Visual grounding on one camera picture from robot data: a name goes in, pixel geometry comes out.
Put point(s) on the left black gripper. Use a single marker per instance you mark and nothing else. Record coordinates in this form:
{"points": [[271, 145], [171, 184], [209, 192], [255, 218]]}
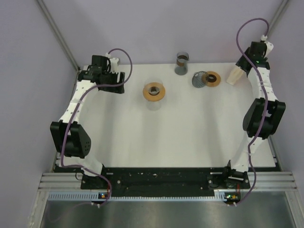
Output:
{"points": [[121, 78]]}

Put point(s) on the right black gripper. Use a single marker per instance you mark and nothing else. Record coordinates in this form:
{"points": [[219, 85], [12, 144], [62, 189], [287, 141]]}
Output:
{"points": [[240, 62]]}

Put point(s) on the cream filter holder box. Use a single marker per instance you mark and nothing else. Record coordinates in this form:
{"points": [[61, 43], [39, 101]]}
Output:
{"points": [[235, 74]]}

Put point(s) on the clear ribbed glass dripper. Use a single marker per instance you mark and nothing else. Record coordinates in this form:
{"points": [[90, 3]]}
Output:
{"points": [[153, 87]]}

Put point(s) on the clear glass cup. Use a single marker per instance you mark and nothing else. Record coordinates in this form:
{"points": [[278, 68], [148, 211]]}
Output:
{"points": [[153, 105]]}

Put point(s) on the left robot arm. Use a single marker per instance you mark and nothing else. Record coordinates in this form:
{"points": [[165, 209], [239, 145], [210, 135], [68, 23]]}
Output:
{"points": [[71, 139]]}

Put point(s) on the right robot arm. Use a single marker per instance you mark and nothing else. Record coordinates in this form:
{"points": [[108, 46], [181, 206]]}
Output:
{"points": [[265, 113]]}

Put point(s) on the grey ribbed glass dripper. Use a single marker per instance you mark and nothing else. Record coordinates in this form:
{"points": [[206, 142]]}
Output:
{"points": [[197, 79]]}

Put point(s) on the grey glass carafe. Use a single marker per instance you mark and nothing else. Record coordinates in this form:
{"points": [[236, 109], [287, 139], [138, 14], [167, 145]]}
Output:
{"points": [[181, 67]]}

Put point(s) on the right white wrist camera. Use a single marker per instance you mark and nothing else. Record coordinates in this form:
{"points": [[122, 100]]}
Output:
{"points": [[269, 45]]}

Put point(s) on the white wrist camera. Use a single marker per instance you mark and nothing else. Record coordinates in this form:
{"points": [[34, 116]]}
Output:
{"points": [[269, 45], [114, 62]]}

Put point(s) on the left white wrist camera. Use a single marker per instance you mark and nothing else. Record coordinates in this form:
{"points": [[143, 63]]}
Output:
{"points": [[114, 62]]}

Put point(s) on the right corner aluminium post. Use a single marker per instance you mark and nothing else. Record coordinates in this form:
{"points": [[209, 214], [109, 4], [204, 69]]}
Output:
{"points": [[270, 26]]}

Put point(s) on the corner aluminium post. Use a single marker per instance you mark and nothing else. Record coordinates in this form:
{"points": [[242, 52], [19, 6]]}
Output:
{"points": [[270, 26], [57, 33]]}

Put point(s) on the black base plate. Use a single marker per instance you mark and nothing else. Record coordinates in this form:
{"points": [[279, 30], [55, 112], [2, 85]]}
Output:
{"points": [[163, 182]]}

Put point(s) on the left corner aluminium post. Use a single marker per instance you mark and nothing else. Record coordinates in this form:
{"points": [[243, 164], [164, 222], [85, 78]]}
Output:
{"points": [[57, 33]]}

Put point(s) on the grey slotted cable duct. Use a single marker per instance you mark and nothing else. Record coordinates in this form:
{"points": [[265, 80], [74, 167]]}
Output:
{"points": [[99, 197]]}

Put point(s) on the aluminium frame rail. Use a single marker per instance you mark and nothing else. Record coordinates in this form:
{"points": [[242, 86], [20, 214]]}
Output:
{"points": [[265, 181]]}

